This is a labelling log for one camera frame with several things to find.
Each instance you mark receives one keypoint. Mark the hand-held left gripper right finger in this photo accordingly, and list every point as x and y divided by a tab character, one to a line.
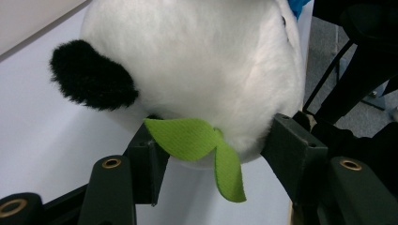
294	156

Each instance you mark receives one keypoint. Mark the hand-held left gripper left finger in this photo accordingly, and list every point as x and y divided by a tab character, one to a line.
144	175

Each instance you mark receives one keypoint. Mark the panda plush toy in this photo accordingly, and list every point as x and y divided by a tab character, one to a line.
203	62

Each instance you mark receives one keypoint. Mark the blue wet wipes pack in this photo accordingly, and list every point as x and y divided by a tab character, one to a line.
295	6

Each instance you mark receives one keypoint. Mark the wooden table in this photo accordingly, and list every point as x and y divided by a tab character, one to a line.
291	215

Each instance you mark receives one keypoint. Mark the black stand base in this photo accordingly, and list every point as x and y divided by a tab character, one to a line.
353	78

